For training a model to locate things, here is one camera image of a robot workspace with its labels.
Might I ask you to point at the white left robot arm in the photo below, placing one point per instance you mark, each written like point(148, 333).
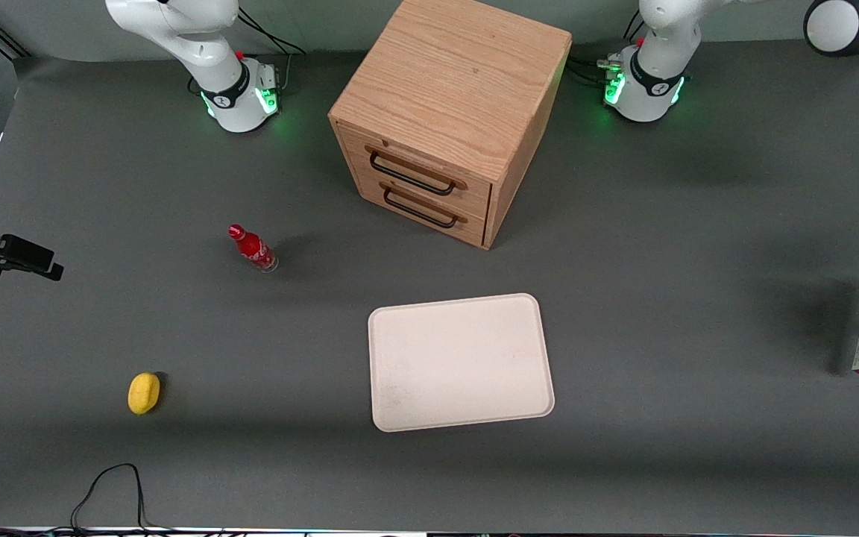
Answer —
point(649, 82)

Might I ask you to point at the beige plastic tray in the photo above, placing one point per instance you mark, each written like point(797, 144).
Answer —
point(459, 362)

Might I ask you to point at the yellow lemon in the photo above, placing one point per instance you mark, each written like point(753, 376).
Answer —
point(143, 393)

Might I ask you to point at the red cola bottle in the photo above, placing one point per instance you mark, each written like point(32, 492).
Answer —
point(252, 246)

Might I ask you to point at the wooden drawer front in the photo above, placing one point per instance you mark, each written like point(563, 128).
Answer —
point(370, 190)
point(474, 195)

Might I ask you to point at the wooden drawer cabinet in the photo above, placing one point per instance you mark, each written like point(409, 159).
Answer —
point(452, 82)

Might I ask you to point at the aluminium frame rail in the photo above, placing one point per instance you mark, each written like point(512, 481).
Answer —
point(1, 39)

